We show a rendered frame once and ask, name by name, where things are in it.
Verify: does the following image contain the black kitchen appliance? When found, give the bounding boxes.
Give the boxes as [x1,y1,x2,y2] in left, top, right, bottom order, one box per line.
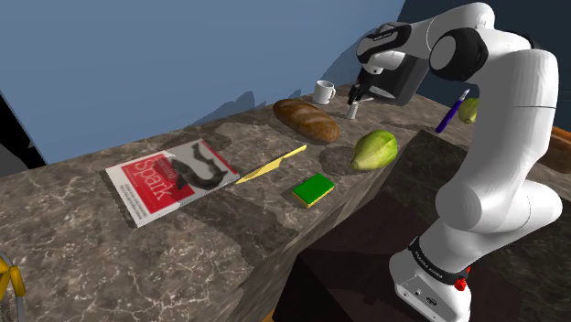
[366,52,430,108]

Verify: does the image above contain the white mug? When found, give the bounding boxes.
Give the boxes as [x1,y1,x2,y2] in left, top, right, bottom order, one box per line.
[311,80,337,106]

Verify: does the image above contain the brown bread loaf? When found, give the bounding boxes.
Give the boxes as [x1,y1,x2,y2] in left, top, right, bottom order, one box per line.
[272,98,341,145]

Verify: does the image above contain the large green ribbed fruit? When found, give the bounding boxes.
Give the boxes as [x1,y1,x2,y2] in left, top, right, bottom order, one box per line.
[349,129,399,172]

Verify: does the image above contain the purple pen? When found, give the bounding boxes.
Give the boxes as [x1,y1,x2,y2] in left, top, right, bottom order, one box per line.
[435,88,471,134]

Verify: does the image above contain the small green ribbed fruit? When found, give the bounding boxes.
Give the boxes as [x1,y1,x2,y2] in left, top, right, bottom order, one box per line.
[457,96,479,125]

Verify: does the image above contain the green and yellow sponge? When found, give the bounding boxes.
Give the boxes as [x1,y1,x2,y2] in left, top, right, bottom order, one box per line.
[291,172,336,209]

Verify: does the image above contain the yellow knife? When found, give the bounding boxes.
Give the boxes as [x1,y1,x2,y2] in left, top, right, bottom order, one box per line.
[234,144,308,186]

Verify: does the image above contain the orange-brown block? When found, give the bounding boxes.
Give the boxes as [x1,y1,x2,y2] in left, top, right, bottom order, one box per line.
[540,125,571,175]

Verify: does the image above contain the red and white magazine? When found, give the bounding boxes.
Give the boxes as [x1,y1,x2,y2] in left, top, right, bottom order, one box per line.
[104,138,241,229]

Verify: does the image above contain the yellow tool with grey wire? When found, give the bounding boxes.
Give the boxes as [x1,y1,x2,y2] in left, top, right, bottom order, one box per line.
[0,251,27,322]

